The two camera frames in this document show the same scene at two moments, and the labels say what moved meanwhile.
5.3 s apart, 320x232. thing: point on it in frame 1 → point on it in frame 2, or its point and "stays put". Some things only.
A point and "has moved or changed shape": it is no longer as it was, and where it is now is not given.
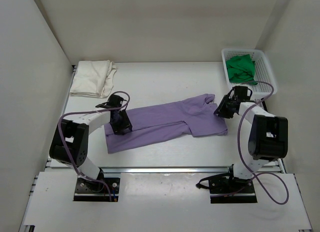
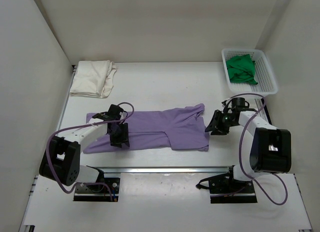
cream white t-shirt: x=93 y=79 stays put
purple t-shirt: x=193 y=116 has moved or changed shape
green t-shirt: x=241 y=69 stays put
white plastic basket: x=262 y=71 stays put
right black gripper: x=225 y=107 → x=217 y=124
